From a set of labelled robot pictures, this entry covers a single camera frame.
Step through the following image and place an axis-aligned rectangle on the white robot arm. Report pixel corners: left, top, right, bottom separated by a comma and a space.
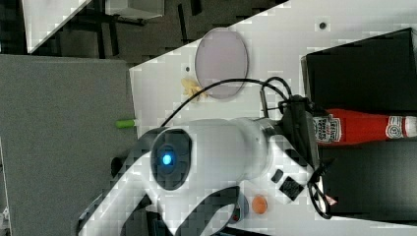
78, 95, 317, 236

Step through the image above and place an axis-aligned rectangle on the black cylinder cup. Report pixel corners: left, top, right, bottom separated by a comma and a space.
111, 157, 125, 178

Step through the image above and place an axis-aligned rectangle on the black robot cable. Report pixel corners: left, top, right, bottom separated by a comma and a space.
159, 77, 293, 128

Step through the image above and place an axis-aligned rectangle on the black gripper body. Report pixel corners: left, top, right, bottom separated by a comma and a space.
279, 94, 320, 167

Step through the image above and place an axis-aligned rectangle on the black toaster oven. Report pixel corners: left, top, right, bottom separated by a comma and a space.
302, 29, 416, 225

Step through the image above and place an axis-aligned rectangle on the red ketchup bottle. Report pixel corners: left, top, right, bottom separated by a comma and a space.
313, 109, 417, 146

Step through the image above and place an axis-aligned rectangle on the small orange fruit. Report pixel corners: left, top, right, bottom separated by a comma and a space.
251, 195, 268, 214

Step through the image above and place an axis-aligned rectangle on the purple round plate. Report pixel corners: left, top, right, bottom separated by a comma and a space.
195, 28, 249, 88

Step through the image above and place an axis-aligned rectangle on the blue bowl with strawberries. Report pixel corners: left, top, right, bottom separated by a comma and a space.
229, 194, 249, 224

